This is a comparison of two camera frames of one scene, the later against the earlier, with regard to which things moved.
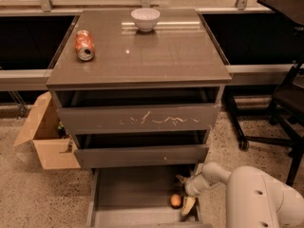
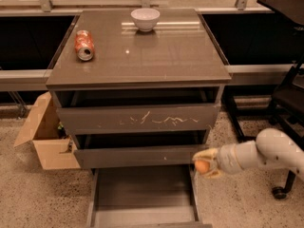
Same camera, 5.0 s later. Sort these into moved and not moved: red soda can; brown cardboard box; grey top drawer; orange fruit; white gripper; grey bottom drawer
Moved: white gripper; orange fruit
Not moved: grey top drawer; grey bottom drawer; brown cardboard box; red soda can
